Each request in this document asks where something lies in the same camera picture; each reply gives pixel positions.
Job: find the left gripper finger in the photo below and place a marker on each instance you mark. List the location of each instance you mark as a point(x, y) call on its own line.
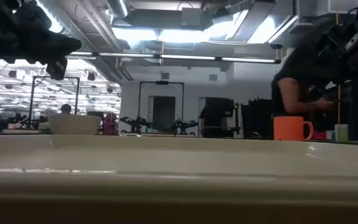
point(62, 45)

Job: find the beige ribbed bowl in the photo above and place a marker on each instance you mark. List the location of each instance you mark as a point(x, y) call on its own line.
point(73, 124)

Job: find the orange plastic mug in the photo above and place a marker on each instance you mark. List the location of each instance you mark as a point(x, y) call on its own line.
point(289, 129)

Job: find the black background robot arm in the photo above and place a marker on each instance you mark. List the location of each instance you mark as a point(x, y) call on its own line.
point(135, 123)
point(183, 125)

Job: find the beige plastic tray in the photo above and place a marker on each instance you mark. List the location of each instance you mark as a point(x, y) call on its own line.
point(179, 174)

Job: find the person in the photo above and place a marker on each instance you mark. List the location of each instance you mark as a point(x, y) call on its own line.
point(66, 109)
point(294, 81)

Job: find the pale green cup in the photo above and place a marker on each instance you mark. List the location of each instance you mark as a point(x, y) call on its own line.
point(342, 133)

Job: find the blue white box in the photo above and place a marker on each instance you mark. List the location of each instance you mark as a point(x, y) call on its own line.
point(330, 135)

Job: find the red box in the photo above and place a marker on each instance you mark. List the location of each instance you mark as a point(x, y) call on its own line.
point(320, 136)

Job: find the red object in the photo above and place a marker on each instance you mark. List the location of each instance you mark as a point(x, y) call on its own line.
point(110, 124)

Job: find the black curtain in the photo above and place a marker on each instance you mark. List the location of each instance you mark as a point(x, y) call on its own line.
point(256, 118)

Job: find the long ceiling light bar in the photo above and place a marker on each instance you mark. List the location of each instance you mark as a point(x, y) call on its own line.
point(185, 57)

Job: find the black dome object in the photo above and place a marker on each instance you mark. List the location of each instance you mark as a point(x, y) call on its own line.
point(255, 135)

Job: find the black cart table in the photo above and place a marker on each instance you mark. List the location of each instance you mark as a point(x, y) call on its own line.
point(219, 130)

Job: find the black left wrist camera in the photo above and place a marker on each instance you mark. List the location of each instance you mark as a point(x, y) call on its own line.
point(56, 68)

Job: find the black gantry frame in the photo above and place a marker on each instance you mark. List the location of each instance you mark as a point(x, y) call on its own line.
point(32, 102)
point(162, 82)

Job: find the round silver air duct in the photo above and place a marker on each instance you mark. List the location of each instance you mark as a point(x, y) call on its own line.
point(118, 7)

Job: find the black ceiling dome camera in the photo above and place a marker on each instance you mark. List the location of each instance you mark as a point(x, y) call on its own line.
point(275, 46)

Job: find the grey square wall vent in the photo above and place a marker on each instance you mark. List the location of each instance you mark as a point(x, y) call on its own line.
point(165, 76)
point(213, 77)

